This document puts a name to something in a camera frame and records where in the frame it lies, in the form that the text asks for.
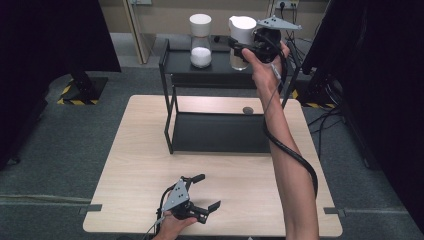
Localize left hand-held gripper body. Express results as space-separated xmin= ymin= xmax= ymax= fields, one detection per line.
xmin=161 ymin=178 xmax=210 ymax=225

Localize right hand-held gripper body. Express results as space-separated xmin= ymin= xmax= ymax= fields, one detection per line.
xmin=244 ymin=14 xmax=303 ymax=64

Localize glass jar with white spouted lid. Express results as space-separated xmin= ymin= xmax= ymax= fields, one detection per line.
xmin=228 ymin=15 xmax=258 ymax=72

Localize black metal shelf rack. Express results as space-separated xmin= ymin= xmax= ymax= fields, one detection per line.
xmin=158 ymin=38 xmax=303 ymax=155

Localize person's left hand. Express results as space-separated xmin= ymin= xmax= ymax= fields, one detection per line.
xmin=153 ymin=213 xmax=199 ymax=240

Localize person's right hand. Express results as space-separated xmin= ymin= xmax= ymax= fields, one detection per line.
xmin=241 ymin=41 xmax=291 ymax=93

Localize black stand base striped tape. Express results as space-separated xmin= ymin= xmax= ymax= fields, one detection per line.
xmin=57 ymin=69 xmax=109 ymax=106
xmin=291 ymin=74 xmax=338 ymax=110

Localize grey tape strip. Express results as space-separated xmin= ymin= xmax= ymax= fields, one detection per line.
xmin=323 ymin=206 xmax=347 ymax=218
xmin=79 ymin=203 xmax=103 ymax=215

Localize black curtain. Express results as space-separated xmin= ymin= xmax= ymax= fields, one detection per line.
xmin=301 ymin=0 xmax=424 ymax=231
xmin=0 ymin=0 xmax=122 ymax=171

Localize left hand-held gripper cable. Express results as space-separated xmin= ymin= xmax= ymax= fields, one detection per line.
xmin=142 ymin=185 xmax=176 ymax=240

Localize hand-held gripper cable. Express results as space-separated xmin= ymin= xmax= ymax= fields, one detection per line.
xmin=142 ymin=185 xmax=176 ymax=240
xmin=262 ymin=33 xmax=319 ymax=198

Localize black cables from wall socket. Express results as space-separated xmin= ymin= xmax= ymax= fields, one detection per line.
xmin=279 ymin=3 xmax=305 ymax=63

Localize white wall socket strip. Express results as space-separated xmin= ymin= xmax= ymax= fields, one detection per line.
xmin=274 ymin=0 xmax=300 ymax=10

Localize right hand-held gripper cable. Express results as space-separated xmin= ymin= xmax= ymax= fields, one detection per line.
xmin=262 ymin=33 xmax=319 ymax=198

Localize black cables on floor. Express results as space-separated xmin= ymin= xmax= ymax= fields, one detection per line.
xmin=307 ymin=105 xmax=345 ymax=158

